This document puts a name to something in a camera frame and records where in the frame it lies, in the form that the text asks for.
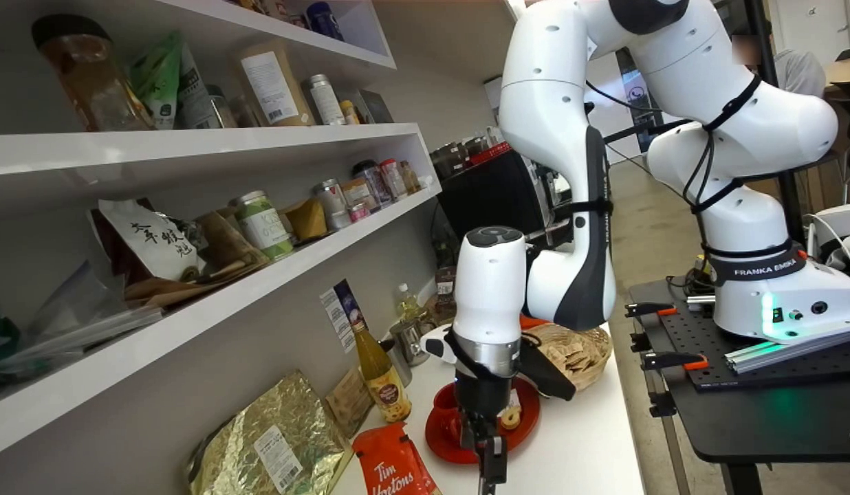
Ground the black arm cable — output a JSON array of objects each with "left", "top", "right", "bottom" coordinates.
[{"left": 585, "top": 72, "right": 766, "bottom": 217}]

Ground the gold foil bag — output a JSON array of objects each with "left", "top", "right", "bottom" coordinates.
[{"left": 186, "top": 369, "right": 356, "bottom": 495}]

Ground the red and white can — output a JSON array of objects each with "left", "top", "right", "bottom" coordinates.
[{"left": 377, "top": 156, "right": 411, "bottom": 202}]

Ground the clear plastic bag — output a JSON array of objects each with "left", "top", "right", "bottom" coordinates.
[{"left": 0, "top": 258, "right": 165, "bottom": 396}]

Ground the dark glass jar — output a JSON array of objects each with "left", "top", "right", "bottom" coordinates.
[{"left": 433, "top": 243, "right": 461, "bottom": 323}]

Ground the green foil packet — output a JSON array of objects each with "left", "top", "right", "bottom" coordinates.
[{"left": 131, "top": 34, "right": 227, "bottom": 132}]

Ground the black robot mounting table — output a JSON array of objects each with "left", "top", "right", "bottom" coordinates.
[{"left": 624, "top": 272, "right": 850, "bottom": 495}]

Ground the orange snack packet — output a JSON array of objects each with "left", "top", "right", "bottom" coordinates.
[{"left": 349, "top": 420, "right": 444, "bottom": 495}]

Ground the clear oil bottle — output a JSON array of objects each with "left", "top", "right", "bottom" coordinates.
[{"left": 391, "top": 280, "right": 426, "bottom": 324}]

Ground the blue and white card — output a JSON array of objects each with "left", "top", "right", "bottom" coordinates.
[{"left": 318, "top": 277, "right": 369, "bottom": 356}]

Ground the small white bottle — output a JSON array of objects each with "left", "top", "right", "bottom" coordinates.
[{"left": 305, "top": 72, "right": 348, "bottom": 129}]

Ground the brown square board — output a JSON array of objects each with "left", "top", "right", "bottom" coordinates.
[{"left": 323, "top": 367, "right": 377, "bottom": 440}]

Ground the clear jar silver lid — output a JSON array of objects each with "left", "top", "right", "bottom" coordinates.
[{"left": 311, "top": 177, "right": 356, "bottom": 233}]

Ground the white wall shelf unit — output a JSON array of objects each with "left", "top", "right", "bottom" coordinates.
[{"left": 0, "top": 0, "right": 447, "bottom": 466}]

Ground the red plate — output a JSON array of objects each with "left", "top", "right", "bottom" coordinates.
[{"left": 425, "top": 372, "right": 546, "bottom": 468}]

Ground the brown paper packet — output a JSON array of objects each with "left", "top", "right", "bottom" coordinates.
[{"left": 191, "top": 210, "right": 271, "bottom": 277}]

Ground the gold brown pouch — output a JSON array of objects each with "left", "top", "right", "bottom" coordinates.
[{"left": 283, "top": 196, "right": 330, "bottom": 248}]

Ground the pink food packet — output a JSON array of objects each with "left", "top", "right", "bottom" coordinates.
[{"left": 338, "top": 177, "right": 381, "bottom": 224}]

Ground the white bag black calligraphy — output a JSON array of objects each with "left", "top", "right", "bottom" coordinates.
[{"left": 91, "top": 196, "right": 209, "bottom": 287}]

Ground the person in grey top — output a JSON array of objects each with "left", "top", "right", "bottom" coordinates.
[{"left": 728, "top": 22, "right": 832, "bottom": 100}]

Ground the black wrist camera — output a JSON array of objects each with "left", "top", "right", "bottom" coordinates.
[{"left": 517, "top": 338, "right": 580, "bottom": 405}]

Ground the woven wicker basket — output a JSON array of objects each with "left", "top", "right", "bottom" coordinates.
[{"left": 532, "top": 323, "right": 618, "bottom": 400}]

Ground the red cup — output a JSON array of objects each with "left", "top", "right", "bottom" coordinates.
[{"left": 433, "top": 382, "right": 468, "bottom": 445}]

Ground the white device with cable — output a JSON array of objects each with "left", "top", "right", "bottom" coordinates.
[{"left": 806, "top": 202, "right": 850, "bottom": 277}]

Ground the green lid jar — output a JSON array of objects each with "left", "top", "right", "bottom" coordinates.
[{"left": 230, "top": 187, "right": 296, "bottom": 265}]

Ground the dark small box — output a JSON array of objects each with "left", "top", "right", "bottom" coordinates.
[{"left": 352, "top": 88, "right": 397, "bottom": 127}]

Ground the brown box white label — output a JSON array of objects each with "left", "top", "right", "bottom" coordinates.
[{"left": 232, "top": 38, "right": 318, "bottom": 129}]

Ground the amber glass jar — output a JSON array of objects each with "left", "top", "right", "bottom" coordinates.
[{"left": 29, "top": 11, "right": 157, "bottom": 136}]

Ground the yellow labelled glass bottle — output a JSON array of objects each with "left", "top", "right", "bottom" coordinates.
[{"left": 348, "top": 305, "right": 415, "bottom": 426}]

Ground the black coffee machine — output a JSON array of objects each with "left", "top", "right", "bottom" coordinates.
[{"left": 433, "top": 136, "right": 557, "bottom": 243}]

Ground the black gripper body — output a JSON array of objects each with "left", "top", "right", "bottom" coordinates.
[{"left": 451, "top": 363, "right": 520, "bottom": 434}]

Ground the blue container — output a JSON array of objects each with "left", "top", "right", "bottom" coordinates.
[{"left": 300, "top": 0, "right": 348, "bottom": 42}]

